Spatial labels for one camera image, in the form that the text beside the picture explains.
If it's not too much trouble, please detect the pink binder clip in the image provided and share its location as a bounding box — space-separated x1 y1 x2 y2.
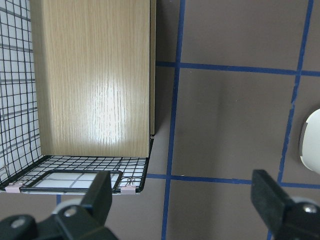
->
5 183 23 194
120 178 136 195

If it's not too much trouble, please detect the white two-slot toaster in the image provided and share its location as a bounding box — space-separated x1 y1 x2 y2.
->
299 109 320 175

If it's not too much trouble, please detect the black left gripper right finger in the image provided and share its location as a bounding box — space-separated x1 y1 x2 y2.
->
250 169 320 240

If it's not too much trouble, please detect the pink binder clip left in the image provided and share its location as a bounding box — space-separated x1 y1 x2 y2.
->
5 183 23 194

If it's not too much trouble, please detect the pink binder clip right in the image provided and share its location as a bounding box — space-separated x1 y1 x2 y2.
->
120 178 136 195

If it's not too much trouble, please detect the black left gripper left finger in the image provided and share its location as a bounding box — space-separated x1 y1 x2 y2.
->
54 171 112 240

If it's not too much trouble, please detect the wire basket with wooden box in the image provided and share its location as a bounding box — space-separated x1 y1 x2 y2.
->
0 0 157 194

